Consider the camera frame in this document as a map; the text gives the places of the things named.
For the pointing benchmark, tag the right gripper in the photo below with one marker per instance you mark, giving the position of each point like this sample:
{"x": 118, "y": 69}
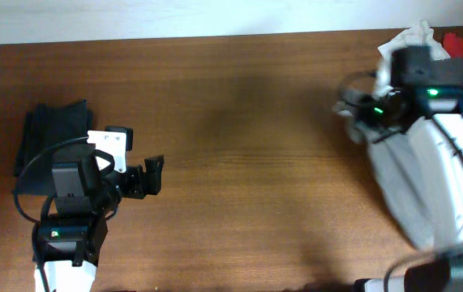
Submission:
{"x": 359, "y": 106}

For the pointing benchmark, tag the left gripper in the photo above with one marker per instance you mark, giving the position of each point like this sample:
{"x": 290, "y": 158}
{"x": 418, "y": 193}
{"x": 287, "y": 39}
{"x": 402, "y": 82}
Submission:
{"x": 139, "y": 186}

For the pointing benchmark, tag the grey shorts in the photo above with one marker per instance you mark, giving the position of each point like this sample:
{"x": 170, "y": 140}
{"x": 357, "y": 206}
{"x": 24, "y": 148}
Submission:
{"x": 394, "y": 164}

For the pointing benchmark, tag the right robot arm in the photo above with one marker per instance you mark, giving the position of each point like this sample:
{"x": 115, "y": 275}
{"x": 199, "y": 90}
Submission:
{"x": 428, "y": 115}

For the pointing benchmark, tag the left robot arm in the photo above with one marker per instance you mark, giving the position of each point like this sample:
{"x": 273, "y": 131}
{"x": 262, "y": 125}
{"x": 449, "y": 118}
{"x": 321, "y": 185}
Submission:
{"x": 67, "y": 238}

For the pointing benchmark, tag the white shirt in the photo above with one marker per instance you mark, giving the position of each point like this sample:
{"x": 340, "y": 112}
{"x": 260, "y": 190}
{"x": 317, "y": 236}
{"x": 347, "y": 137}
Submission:
{"x": 419, "y": 33}

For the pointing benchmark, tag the folded black garment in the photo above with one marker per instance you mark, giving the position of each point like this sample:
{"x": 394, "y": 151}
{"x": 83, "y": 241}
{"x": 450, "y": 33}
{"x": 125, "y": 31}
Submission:
{"x": 45, "y": 126}

